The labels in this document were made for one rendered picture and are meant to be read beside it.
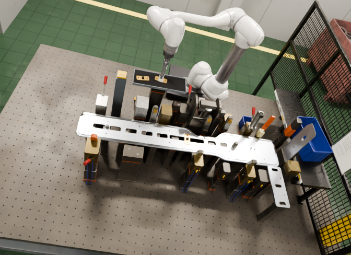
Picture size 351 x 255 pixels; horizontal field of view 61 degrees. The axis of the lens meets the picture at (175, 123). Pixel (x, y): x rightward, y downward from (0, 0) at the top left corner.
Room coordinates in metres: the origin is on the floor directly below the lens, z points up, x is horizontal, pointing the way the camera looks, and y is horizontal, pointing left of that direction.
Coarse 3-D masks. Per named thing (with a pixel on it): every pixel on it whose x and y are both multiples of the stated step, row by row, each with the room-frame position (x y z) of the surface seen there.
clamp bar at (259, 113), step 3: (258, 111) 1.52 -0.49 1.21; (261, 111) 1.53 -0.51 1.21; (258, 114) 1.50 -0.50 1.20; (261, 114) 1.49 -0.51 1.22; (255, 117) 1.50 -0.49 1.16; (258, 117) 1.51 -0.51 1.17; (261, 117) 1.48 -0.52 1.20; (252, 120) 1.51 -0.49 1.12; (255, 120) 1.51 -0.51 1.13; (258, 120) 1.51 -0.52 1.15; (252, 123) 1.49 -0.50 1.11; (255, 123) 1.51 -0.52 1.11; (249, 129) 1.48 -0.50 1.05; (252, 129) 1.50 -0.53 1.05
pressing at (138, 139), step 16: (80, 128) 0.98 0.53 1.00; (96, 128) 1.02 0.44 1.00; (128, 128) 1.12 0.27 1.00; (144, 128) 1.17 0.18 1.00; (160, 128) 1.22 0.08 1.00; (176, 128) 1.27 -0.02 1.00; (144, 144) 1.05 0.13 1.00; (160, 144) 1.10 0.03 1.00; (176, 144) 1.15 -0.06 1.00; (192, 144) 1.20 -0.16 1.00; (208, 144) 1.25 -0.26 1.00; (240, 144) 1.37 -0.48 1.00; (256, 144) 1.43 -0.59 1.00; (272, 144) 1.49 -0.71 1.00; (240, 160) 1.24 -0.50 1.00; (272, 160) 1.34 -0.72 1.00
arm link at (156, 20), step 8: (152, 8) 1.57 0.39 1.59; (160, 8) 1.59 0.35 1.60; (152, 16) 1.52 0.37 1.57; (160, 16) 1.52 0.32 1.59; (168, 16) 1.55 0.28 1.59; (176, 16) 1.64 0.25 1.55; (184, 16) 1.68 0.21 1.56; (192, 16) 1.70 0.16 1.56; (200, 16) 1.73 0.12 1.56; (216, 16) 1.81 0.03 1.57; (224, 16) 1.84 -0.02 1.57; (152, 24) 1.51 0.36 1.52; (160, 24) 1.49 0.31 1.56; (200, 24) 1.72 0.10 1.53; (208, 24) 1.73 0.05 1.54; (216, 24) 1.77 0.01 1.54; (224, 24) 1.83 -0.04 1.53
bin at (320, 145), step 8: (304, 120) 1.73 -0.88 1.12; (312, 120) 1.76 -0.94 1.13; (320, 128) 1.67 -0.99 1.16; (304, 136) 1.55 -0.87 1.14; (320, 136) 1.63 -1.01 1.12; (312, 144) 1.62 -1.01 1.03; (320, 144) 1.59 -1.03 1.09; (328, 144) 1.55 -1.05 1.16; (304, 152) 1.46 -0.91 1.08; (312, 152) 1.43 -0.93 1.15; (320, 152) 1.44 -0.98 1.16; (328, 152) 1.47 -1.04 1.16; (304, 160) 1.43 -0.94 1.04; (312, 160) 1.46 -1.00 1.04; (320, 160) 1.48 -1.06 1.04
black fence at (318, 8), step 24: (312, 24) 2.58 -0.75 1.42; (312, 48) 2.38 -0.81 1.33; (312, 72) 2.20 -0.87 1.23; (336, 72) 2.00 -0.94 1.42; (312, 96) 2.00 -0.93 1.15; (336, 120) 1.69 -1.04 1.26; (336, 168) 1.40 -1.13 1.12; (312, 216) 1.20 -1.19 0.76; (336, 216) 1.14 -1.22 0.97; (336, 240) 1.01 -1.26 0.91
